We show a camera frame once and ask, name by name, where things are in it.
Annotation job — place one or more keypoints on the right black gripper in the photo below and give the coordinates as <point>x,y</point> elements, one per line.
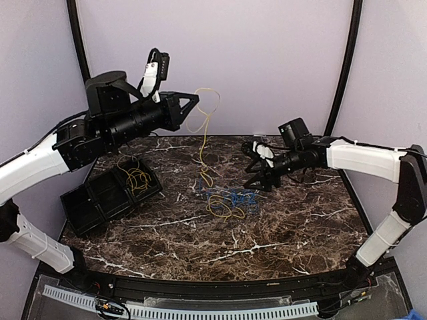
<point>265,178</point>

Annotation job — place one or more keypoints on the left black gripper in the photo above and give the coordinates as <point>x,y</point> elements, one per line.
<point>175,114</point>

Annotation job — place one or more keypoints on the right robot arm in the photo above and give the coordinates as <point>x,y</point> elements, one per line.
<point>405,167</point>

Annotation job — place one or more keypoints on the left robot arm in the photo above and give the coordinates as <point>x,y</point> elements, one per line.
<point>118,113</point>

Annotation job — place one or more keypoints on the black compartment tray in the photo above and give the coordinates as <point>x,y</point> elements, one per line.
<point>110,195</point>

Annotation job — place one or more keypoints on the blue object at corner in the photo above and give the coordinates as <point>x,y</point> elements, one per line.
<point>414,315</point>

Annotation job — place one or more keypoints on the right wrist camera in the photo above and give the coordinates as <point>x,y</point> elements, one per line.
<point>259,151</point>

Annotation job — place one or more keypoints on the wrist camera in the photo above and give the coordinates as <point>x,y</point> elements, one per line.
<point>156,70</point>
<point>259,151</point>

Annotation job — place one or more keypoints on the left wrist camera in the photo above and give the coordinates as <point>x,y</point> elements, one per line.
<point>156,70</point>

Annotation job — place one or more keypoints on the white slotted cable duct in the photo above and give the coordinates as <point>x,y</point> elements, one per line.
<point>157,308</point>

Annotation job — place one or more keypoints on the left black frame post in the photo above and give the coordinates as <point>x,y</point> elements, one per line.
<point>80,40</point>

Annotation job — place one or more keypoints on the black frame post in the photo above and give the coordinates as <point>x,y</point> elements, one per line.
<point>346,66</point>
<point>80,40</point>

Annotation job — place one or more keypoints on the black front rail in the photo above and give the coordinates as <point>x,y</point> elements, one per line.
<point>316,287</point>

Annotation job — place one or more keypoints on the right black frame post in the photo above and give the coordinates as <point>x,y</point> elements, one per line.
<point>346,66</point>

